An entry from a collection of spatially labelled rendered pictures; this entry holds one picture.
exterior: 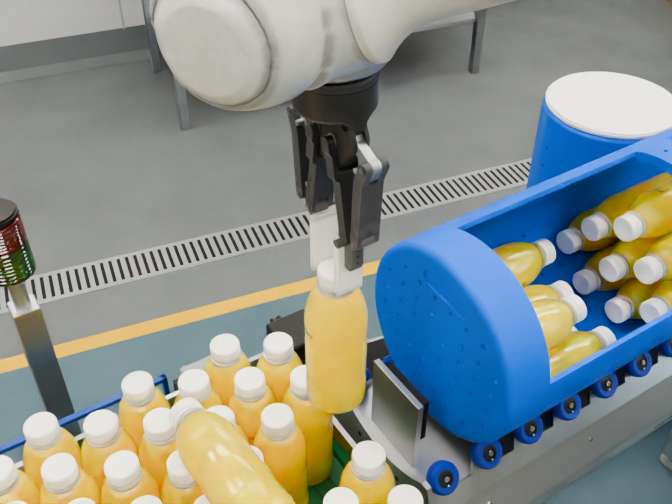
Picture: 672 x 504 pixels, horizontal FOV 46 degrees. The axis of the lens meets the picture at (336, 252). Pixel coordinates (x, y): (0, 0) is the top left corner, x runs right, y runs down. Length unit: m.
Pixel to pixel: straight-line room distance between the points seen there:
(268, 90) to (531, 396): 0.65
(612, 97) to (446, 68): 2.47
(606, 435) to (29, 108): 3.29
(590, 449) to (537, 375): 0.32
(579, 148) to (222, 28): 1.33
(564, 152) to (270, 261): 1.44
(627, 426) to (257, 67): 1.02
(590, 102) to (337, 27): 1.35
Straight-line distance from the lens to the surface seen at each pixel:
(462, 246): 0.98
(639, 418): 1.34
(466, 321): 0.96
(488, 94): 3.98
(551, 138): 1.73
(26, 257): 1.09
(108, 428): 0.99
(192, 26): 0.42
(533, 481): 1.21
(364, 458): 0.93
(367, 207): 0.69
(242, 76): 0.42
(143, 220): 3.14
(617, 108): 1.76
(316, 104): 0.65
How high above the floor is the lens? 1.84
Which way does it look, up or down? 39 degrees down
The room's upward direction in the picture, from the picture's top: straight up
